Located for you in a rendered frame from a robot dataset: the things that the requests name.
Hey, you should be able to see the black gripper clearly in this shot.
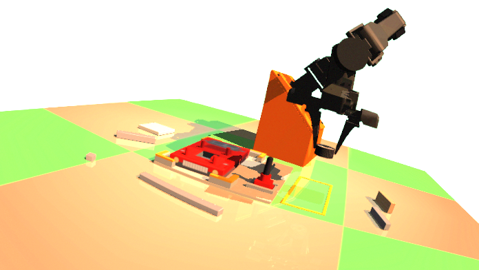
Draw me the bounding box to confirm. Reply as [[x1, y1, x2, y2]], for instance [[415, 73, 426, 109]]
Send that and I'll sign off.
[[286, 69, 379, 155]]

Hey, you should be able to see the pink long thin bar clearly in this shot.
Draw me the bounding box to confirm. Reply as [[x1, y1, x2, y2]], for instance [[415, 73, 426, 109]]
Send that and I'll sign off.
[[139, 172, 223, 216]]

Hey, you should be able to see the orange rectangular outline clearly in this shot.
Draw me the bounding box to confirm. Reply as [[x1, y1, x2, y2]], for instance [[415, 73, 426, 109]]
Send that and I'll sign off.
[[280, 176, 332, 216]]

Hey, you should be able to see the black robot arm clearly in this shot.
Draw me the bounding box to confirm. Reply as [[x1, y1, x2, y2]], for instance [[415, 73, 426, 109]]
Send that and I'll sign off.
[[289, 8, 406, 115]]

